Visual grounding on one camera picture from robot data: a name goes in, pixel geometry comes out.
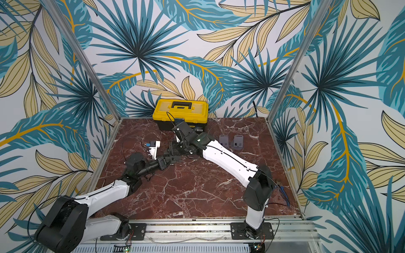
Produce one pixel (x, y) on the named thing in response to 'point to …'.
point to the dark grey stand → (172, 158)
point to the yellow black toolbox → (167, 113)
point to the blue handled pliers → (286, 196)
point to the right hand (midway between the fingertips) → (172, 148)
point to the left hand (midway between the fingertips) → (175, 157)
